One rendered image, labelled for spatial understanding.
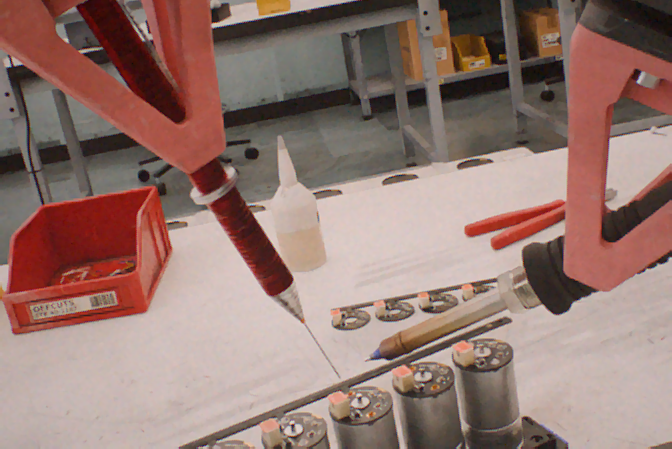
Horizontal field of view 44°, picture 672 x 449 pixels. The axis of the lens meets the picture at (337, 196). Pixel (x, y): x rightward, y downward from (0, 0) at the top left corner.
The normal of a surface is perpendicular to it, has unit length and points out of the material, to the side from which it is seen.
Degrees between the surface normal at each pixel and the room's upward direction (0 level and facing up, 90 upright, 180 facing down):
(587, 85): 108
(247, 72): 90
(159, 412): 0
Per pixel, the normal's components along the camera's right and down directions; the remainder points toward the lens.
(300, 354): -0.18, -0.93
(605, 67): -0.42, 0.63
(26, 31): 0.58, 0.47
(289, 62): 0.13, 0.29
